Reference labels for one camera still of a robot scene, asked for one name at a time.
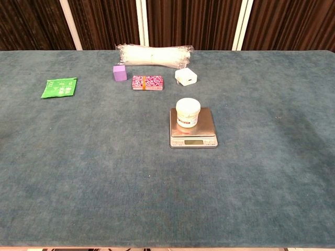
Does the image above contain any white round container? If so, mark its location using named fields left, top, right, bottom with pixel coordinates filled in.
left=175, top=97, right=202, bottom=129

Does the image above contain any small digital scale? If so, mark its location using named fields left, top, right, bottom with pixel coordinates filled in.
left=169, top=107, right=219, bottom=149

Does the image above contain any pink patterned flat box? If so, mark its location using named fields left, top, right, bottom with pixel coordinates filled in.
left=131, top=75, right=164, bottom=92

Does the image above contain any white charger adapter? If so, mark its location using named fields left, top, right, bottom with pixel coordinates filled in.
left=174, top=67, right=198, bottom=87

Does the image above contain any teal table cloth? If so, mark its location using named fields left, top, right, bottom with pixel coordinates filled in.
left=0, top=49, right=335, bottom=248

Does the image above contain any clear plastic straw bundle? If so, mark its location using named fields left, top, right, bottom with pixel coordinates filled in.
left=116, top=44, right=195, bottom=70

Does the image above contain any purple cube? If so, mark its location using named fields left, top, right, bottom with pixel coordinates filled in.
left=113, top=64, right=128, bottom=82

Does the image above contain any dark brown slatted panel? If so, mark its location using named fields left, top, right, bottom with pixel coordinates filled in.
left=242, top=0, right=335, bottom=53
left=67, top=0, right=141, bottom=51
left=0, top=0, right=76, bottom=51
left=146, top=0, right=244, bottom=51

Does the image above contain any green foil packet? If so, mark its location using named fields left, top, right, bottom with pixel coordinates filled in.
left=40, top=77, right=78, bottom=99

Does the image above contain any white partition post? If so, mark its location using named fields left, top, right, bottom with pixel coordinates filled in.
left=59, top=0, right=83, bottom=51
left=135, top=0, right=149, bottom=47
left=231, top=0, right=254, bottom=51

